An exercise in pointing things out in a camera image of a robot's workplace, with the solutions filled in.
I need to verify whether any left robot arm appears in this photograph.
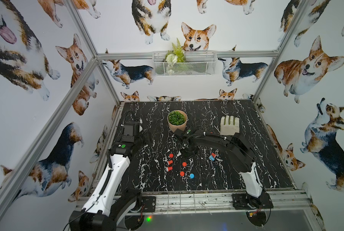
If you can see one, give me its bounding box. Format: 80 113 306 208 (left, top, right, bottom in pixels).
64 110 150 231

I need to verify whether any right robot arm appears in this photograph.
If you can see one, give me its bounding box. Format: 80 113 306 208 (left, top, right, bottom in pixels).
173 129 266 210

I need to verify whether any beige plant pot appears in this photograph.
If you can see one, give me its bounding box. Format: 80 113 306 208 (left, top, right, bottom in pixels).
167 110 188 132

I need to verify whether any green fern with flower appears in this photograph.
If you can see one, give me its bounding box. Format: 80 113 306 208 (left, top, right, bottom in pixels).
164 39 186 75

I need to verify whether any white wire wall basket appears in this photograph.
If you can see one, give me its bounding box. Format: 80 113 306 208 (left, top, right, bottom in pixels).
152 51 218 77

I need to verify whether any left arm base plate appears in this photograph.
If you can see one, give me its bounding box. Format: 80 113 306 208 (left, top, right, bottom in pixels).
136 196 157 213

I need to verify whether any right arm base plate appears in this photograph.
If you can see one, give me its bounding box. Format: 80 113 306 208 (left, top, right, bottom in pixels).
232 192 274 210

